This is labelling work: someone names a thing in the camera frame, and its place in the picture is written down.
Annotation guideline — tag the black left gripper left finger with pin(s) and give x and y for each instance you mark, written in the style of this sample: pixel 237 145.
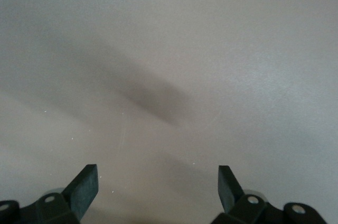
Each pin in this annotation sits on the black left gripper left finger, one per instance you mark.
pixel 82 189

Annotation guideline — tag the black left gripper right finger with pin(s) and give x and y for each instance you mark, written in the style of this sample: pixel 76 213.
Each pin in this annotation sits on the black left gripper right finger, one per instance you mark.
pixel 227 189

